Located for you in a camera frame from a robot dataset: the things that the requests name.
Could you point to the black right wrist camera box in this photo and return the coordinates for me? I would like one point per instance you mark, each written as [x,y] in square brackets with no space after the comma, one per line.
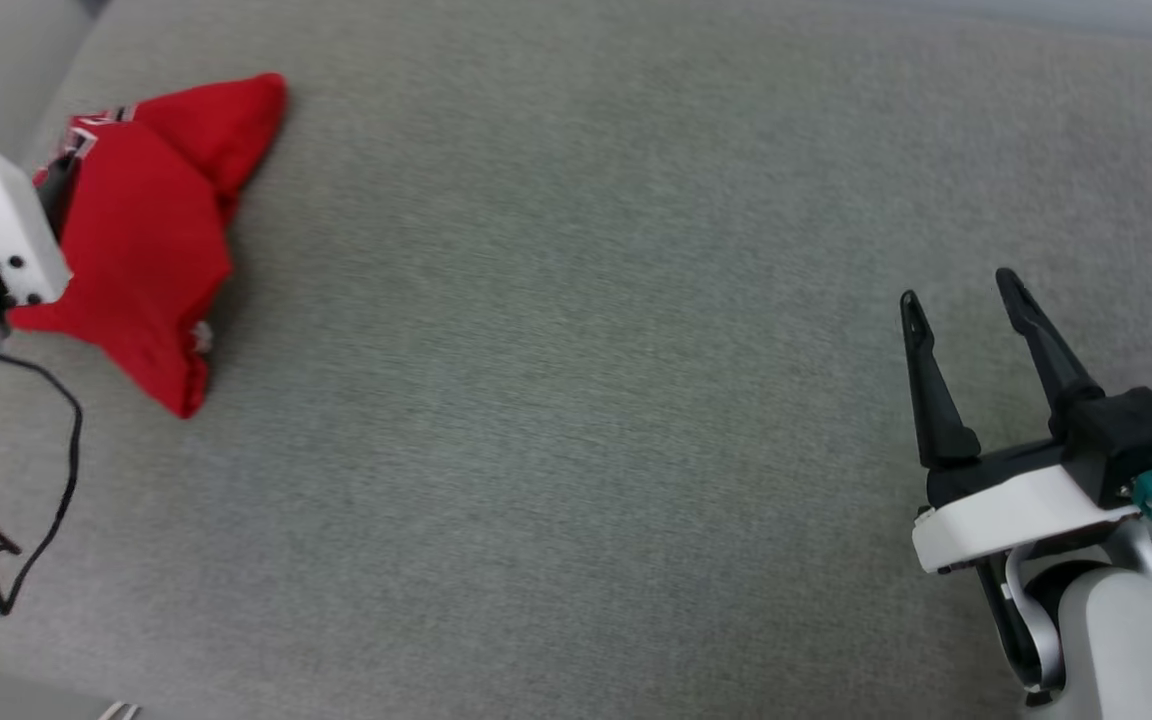
[1131,435]

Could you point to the grey fabric sofa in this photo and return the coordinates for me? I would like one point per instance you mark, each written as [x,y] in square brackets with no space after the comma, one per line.
[576,380]

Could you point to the red basketball jersey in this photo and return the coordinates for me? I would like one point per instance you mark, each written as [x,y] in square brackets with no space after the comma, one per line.
[146,230]

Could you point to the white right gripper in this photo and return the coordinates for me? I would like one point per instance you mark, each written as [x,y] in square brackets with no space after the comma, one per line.
[1016,510]

